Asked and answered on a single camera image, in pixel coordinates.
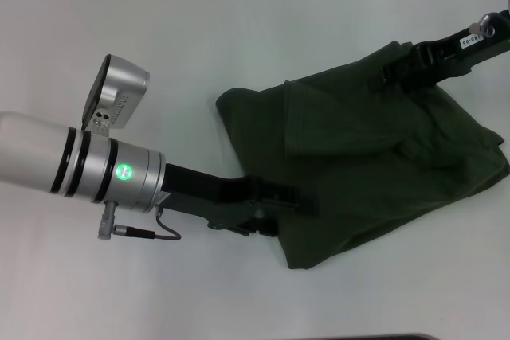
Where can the silver plug connector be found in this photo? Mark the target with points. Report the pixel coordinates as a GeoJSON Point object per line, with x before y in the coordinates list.
{"type": "Point", "coordinates": [109, 222]}

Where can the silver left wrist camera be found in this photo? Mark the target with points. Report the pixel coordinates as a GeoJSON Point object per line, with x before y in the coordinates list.
{"type": "Point", "coordinates": [115, 97]}

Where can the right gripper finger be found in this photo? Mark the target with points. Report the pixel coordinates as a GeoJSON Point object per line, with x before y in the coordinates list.
{"type": "Point", "coordinates": [398, 71]}

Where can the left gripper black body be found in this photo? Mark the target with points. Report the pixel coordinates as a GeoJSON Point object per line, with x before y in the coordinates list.
{"type": "Point", "coordinates": [215, 196]}

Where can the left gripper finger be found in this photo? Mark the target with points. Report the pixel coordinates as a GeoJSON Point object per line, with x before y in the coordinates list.
{"type": "Point", "coordinates": [259, 226]}
{"type": "Point", "coordinates": [287, 198]}

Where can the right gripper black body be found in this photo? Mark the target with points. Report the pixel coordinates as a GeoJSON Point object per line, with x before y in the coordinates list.
{"type": "Point", "coordinates": [462, 49]}

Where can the dark green printed t-shirt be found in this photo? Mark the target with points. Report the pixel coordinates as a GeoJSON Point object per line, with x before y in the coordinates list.
{"type": "Point", "coordinates": [378, 157]}

